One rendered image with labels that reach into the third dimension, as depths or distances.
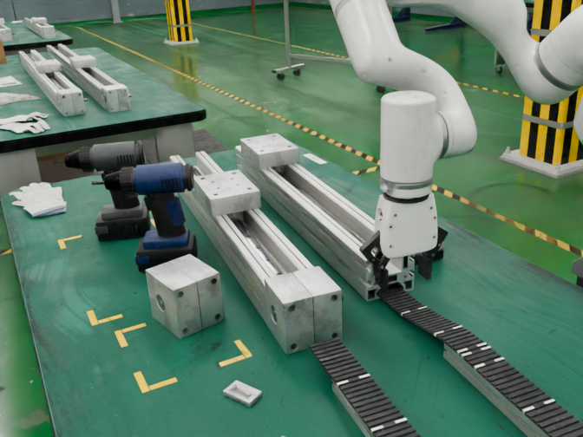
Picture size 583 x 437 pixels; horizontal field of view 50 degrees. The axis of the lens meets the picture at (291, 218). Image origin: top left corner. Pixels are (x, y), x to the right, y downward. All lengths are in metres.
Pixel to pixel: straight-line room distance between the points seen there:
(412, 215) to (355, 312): 0.21
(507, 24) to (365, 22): 0.34
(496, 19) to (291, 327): 0.70
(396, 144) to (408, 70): 0.14
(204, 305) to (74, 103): 1.83
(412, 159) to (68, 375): 0.63
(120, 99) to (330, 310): 1.93
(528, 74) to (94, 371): 0.98
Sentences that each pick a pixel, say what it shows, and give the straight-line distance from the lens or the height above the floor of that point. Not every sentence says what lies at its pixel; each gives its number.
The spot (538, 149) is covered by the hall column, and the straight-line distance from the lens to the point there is 4.38.
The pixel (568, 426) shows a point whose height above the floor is 0.81.
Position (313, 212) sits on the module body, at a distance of 1.31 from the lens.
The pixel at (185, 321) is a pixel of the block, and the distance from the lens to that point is 1.08.
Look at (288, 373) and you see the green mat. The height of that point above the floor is 0.78.
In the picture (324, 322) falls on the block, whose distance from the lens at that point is 1.02.
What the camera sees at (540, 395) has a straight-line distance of 0.93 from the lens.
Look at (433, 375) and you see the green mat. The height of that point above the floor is 0.78.
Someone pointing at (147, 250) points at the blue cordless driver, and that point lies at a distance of 1.30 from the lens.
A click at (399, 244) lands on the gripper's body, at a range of 1.04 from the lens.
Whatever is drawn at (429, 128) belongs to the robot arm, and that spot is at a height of 1.11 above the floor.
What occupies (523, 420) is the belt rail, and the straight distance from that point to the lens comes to 0.90.
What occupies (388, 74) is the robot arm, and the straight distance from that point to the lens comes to 1.06.
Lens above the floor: 1.37
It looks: 23 degrees down
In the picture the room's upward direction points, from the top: 3 degrees counter-clockwise
